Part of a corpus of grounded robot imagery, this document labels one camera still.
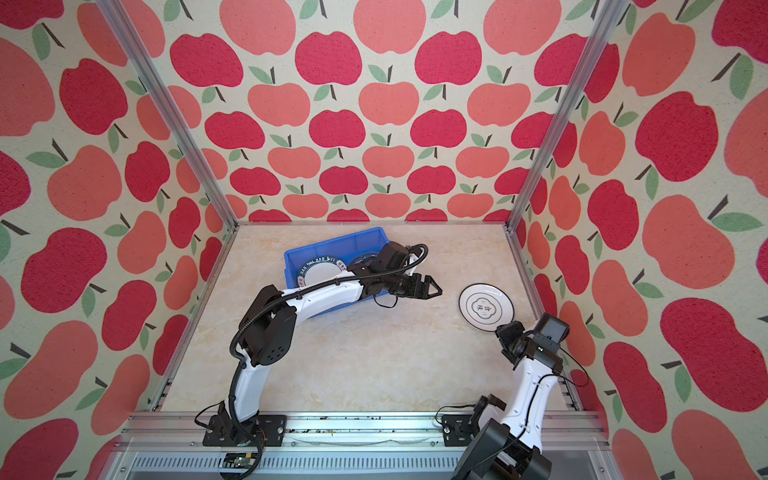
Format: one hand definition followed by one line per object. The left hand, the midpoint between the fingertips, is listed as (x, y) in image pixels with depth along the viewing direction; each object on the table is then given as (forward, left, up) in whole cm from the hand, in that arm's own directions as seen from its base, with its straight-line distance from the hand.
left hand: (438, 295), depth 84 cm
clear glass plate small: (+23, +23, -12) cm, 35 cm away
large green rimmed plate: (+19, +38, -12) cm, 44 cm away
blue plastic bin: (+27, +29, -11) cm, 41 cm away
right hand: (-9, -20, -6) cm, 23 cm away
